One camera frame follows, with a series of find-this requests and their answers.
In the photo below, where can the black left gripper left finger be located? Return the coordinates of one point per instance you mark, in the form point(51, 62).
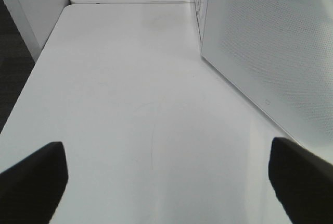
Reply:
point(32, 188)

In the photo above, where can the white microwave door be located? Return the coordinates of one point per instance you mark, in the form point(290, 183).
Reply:
point(279, 54)

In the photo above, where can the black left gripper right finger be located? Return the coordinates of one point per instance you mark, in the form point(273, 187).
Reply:
point(302, 182)

